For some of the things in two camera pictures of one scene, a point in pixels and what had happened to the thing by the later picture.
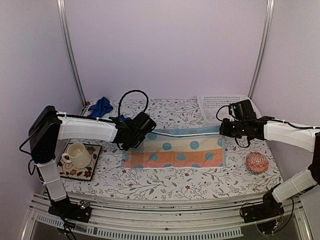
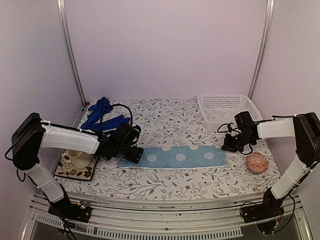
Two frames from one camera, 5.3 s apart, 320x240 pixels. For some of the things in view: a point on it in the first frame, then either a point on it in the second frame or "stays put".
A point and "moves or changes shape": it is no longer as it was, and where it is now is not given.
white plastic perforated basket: (214, 109) stays put
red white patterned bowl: (256, 163) stays put
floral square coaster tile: (67, 170) stays put
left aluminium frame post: (62, 15) stays put
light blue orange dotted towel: (192, 147) moves or changes shape
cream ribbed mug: (77, 154) stays put
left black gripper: (142, 139) to (136, 156)
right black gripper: (225, 130) to (228, 146)
